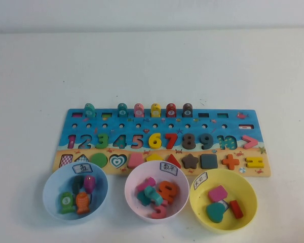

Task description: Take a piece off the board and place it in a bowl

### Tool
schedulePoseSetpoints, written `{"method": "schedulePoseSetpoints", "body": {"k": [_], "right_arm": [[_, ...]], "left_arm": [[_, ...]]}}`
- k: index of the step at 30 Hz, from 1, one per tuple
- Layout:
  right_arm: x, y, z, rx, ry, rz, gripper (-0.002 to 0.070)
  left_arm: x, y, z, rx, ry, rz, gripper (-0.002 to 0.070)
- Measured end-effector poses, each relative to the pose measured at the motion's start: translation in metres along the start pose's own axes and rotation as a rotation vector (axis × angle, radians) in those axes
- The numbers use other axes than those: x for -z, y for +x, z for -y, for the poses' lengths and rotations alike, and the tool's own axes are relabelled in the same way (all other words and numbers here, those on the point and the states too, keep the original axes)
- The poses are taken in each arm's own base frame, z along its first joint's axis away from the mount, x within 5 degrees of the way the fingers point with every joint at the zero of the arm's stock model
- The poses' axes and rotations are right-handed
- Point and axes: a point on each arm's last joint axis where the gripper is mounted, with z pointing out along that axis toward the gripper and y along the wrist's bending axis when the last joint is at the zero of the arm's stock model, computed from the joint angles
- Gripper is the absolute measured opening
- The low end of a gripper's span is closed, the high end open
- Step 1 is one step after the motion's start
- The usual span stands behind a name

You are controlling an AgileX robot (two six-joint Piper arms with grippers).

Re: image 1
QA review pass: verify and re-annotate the teal number two piece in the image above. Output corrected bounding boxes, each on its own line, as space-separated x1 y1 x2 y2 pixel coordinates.
143 186 164 207

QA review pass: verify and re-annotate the yellow number six piece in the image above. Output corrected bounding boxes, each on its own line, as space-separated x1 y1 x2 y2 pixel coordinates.
148 132 163 149

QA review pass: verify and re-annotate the red number seven piece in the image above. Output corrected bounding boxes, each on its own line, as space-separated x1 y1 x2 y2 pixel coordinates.
164 133 179 150

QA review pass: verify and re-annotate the yellow pentagon piece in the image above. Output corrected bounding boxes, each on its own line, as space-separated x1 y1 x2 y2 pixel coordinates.
145 153 165 163

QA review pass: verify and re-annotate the pink trapezoid piece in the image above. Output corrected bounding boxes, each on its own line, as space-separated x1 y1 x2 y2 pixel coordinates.
127 153 144 169

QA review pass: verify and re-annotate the brown number eight piece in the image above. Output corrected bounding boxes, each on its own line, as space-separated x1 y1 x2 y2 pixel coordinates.
182 133 196 150

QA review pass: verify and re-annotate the red triangle piece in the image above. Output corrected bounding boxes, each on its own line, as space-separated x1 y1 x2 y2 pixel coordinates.
164 153 182 168

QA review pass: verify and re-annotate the green number three piece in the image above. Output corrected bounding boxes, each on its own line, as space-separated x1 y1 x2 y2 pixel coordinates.
95 133 109 149

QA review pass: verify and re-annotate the brown star piece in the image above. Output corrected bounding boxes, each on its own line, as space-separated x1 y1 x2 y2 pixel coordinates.
181 153 200 170

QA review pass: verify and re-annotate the dark grey number nine piece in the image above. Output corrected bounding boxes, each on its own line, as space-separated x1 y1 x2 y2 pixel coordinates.
199 133 214 150

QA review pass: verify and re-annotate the pink number one piece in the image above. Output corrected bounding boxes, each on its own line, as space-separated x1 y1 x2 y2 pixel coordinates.
137 177 157 192

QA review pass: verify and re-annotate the colourful wooden puzzle board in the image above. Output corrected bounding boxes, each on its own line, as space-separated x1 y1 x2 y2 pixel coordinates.
51 108 272 178

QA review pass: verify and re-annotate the green circle piece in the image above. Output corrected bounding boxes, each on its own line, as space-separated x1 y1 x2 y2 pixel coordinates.
90 153 108 169

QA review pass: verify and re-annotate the dark grey square piece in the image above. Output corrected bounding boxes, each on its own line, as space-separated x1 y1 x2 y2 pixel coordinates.
200 153 218 170

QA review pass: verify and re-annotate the orange number ten piece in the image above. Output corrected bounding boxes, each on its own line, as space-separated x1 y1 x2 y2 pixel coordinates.
156 181 180 203

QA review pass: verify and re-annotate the orange plus sign piece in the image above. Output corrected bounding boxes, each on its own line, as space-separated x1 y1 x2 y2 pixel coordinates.
221 154 240 170

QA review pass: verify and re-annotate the pink number five piece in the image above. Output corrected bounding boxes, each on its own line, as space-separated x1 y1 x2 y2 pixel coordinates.
149 204 168 219

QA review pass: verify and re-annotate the pink plastic bowl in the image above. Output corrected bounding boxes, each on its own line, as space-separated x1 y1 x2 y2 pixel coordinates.
124 159 189 224

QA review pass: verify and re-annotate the pink rectangle piece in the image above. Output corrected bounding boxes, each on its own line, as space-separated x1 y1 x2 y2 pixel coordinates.
208 185 229 203

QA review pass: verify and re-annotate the pink greater-than sign piece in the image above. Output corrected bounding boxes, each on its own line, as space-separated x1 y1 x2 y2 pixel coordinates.
242 135 258 150

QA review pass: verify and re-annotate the yellow equals sign piece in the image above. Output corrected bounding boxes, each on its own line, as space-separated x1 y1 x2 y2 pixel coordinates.
245 156 264 169

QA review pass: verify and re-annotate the teal heart piece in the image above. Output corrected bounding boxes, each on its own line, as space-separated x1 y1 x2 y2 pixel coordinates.
206 202 226 223

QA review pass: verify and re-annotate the yellow plastic bowl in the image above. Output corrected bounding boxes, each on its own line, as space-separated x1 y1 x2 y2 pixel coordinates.
189 169 258 231

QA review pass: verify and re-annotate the light blue plastic bowl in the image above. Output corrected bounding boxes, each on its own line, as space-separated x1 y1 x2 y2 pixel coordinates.
42 163 109 225

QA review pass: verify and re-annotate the red minus sign piece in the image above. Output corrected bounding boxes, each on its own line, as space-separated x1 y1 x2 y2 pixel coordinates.
229 199 244 219

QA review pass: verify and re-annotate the yellow fish peg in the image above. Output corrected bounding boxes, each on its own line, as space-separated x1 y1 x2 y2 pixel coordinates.
150 103 162 118

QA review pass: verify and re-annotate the pink fish peg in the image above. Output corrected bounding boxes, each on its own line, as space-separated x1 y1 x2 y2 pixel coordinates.
133 103 144 118

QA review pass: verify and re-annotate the red fish peg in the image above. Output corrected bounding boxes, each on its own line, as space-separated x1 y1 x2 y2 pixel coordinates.
166 103 177 118

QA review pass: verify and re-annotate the teal fish peg number four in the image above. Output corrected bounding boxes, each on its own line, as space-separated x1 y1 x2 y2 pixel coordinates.
117 102 128 117

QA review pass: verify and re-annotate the white paper label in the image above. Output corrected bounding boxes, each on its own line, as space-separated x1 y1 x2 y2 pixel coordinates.
72 163 94 175
194 172 209 189
160 161 178 173

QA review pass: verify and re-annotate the teal fish peg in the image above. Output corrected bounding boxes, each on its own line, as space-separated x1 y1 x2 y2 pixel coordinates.
83 102 96 118

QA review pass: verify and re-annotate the purple fish peg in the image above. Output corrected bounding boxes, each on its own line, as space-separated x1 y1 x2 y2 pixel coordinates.
83 176 96 193

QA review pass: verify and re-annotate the dark grey fish peg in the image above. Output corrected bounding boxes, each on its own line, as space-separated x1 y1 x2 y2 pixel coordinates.
72 176 86 194

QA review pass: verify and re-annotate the orange fish peg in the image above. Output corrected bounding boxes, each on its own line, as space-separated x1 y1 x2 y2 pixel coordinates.
75 191 91 215

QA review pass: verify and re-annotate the green fish peg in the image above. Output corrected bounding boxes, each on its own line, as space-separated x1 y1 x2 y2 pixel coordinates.
57 192 75 214

